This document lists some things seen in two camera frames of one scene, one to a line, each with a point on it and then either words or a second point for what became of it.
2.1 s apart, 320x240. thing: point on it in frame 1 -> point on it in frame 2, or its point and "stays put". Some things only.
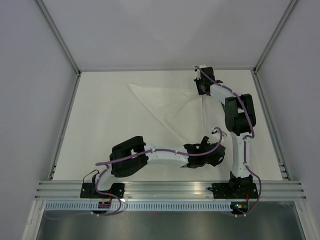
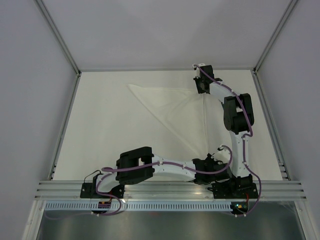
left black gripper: (204, 142) -> (209, 159)
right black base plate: (234, 190) stays put
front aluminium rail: (169, 190) stays put
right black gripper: (198, 81) stays put
